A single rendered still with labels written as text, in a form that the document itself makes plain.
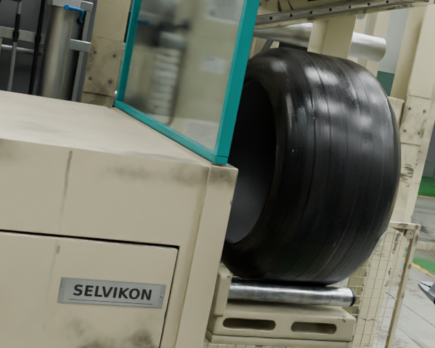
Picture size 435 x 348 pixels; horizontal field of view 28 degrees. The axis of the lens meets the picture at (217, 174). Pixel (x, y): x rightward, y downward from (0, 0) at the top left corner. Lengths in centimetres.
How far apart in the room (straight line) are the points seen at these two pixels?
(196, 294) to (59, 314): 20
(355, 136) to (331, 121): 6
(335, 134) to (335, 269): 32
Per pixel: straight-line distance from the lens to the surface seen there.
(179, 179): 119
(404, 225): 270
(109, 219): 117
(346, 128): 186
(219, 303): 189
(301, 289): 201
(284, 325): 199
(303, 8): 240
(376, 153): 188
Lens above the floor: 144
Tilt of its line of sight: 9 degrees down
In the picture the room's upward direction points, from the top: 11 degrees clockwise
